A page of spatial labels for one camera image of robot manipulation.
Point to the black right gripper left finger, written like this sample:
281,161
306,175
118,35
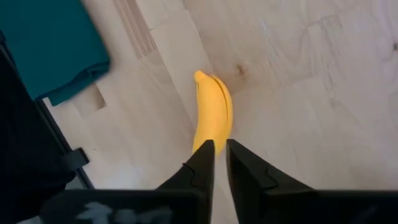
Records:
202,168

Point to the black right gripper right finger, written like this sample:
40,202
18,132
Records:
245,174

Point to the yellow toy banana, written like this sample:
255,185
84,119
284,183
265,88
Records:
211,109

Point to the dark green folded cloth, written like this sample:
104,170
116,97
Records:
46,40

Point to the black aluminium table frame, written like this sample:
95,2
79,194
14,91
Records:
25,140

